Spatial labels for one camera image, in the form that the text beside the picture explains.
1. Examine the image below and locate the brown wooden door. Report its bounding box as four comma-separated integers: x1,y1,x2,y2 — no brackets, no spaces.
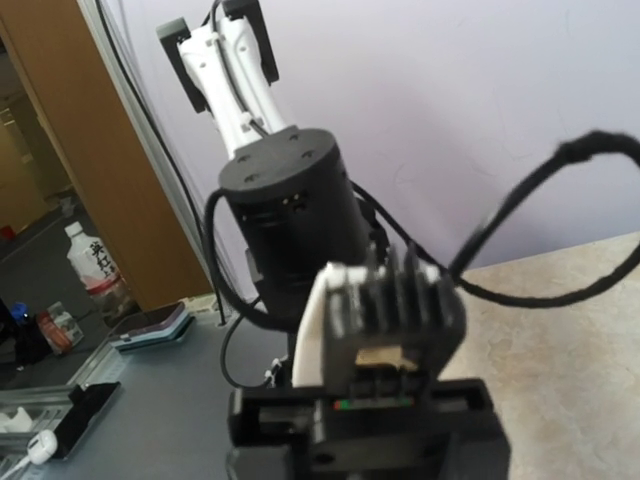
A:
1,1,211,310

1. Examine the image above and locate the left aluminium corner post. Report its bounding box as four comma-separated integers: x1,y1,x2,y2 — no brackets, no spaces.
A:
77,0,236,321

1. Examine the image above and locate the plastic drink bottle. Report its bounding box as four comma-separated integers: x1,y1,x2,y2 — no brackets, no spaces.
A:
65,222,136,328

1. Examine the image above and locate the aluminium front rail frame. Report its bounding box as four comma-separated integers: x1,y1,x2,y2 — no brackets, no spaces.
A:
1,345,128,471

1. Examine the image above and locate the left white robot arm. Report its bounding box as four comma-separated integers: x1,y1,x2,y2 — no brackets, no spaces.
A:
157,1,511,479

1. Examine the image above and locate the black phone on rail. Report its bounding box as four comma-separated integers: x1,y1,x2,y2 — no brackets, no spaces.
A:
52,381,121,460

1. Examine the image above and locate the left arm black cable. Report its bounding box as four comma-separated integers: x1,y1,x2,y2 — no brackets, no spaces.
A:
204,0,640,391

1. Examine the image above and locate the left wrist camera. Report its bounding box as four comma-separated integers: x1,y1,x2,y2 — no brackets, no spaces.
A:
291,245,467,396

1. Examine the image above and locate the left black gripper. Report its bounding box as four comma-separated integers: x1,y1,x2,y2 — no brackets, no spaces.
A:
227,379,511,479

